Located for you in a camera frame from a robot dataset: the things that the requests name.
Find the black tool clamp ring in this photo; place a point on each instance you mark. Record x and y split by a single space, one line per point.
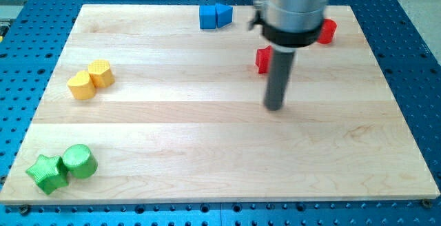
287 29

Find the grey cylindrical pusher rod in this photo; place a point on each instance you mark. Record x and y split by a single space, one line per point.
280 66

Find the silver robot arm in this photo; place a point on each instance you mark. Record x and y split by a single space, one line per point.
301 6

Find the red star block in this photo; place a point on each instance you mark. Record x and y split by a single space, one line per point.
262 59

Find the red circle block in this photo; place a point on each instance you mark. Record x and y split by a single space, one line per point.
327 31

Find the green circle block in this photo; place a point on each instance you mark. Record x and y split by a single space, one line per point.
80 161

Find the green star block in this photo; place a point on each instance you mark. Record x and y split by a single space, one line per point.
49 173

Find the blue triangle block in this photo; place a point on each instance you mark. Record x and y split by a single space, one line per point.
224 15

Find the blue cube block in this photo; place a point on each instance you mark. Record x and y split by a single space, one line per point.
207 17

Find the light wooden board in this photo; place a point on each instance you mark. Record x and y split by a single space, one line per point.
184 121

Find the yellow hexagon block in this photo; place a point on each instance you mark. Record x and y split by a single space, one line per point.
101 73

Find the yellow heart block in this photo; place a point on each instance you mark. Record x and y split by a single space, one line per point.
81 86

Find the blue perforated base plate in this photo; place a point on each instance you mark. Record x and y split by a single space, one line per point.
412 67

